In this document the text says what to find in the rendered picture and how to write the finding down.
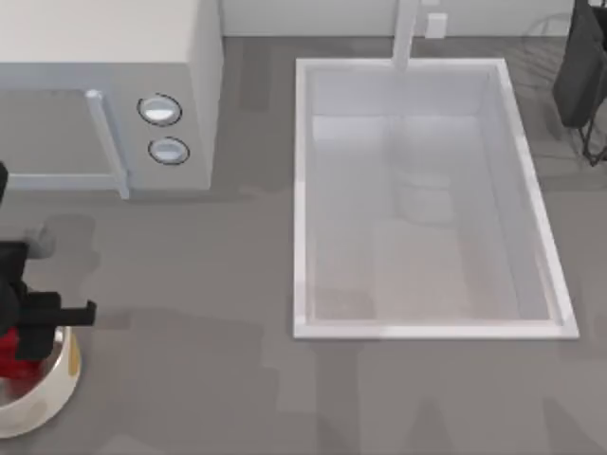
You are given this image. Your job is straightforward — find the large round microwave knob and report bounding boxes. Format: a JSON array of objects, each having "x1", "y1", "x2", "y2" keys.
[{"x1": 136, "y1": 92, "x2": 184, "y2": 128}]

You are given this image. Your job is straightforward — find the black chair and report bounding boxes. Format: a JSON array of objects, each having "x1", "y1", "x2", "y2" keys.
[{"x1": 553, "y1": 0, "x2": 607, "y2": 168}]

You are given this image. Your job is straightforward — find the shiny metal bowl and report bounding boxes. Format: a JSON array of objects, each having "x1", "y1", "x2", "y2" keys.
[{"x1": 0, "y1": 322, "x2": 83, "y2": 440}]

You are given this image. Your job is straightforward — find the red object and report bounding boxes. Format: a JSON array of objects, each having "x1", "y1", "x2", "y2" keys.
[{"x1": 0, "y1": 330, "x2": 45, "y2": 381}]

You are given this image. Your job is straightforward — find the pale microwave oven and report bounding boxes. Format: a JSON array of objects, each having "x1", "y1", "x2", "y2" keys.
[{"x1": 0, "y1": 0, "x2": 225, "y2": 201}]

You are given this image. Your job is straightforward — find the pale microwave door handle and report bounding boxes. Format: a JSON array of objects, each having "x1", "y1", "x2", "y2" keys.
[{"x1": 84, "y1": 88, "x2": 132, "y2": 200}]

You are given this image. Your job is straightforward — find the tall white tap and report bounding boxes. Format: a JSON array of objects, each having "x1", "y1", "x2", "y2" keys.
[{"x1": 390, "y1": 0, "x2": 422, "y2": 73}]

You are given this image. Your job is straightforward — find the white wall socket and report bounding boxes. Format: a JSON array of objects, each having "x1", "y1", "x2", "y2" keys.
[{"x1": 426, "y1": 12, "x2": 449, "y2": 40}]

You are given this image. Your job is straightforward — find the white sink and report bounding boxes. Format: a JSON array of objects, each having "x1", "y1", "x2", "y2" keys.
[{"x1": 291, "y1": 57, "x2": 581, "y2": 342}]

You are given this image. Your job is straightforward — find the small round microwave knob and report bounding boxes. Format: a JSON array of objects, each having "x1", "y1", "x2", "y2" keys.
[{"x1": 147, "y1": 136, "x2": 192, "y2": 168}]

